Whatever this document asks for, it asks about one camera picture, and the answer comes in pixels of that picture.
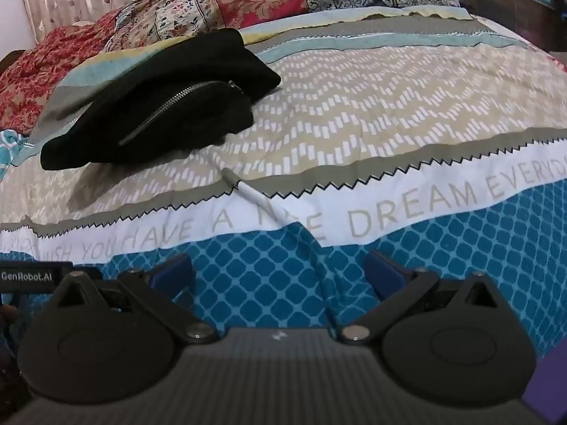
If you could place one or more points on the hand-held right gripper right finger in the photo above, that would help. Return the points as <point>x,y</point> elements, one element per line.
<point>384,274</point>

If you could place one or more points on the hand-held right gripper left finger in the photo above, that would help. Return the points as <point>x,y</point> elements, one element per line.
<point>173,272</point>

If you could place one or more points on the black pants with zipper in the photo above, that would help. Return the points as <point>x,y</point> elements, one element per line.
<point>177,66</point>

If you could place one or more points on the white pen with grey cap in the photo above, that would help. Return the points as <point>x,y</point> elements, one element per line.
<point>248,192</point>

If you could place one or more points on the teal patterned cloth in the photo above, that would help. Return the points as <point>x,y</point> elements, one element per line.
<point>9,150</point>

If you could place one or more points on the patterned bedsheet with lettering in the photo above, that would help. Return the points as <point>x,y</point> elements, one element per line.
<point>398,97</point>

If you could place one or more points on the purple cloth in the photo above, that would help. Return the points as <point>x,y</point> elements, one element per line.
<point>549,398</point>

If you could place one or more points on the red floral patchwork quilt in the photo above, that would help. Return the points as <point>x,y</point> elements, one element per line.
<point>44,62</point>

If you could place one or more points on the clear storage bin teal lid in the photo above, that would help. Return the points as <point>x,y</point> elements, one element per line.
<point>509,4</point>

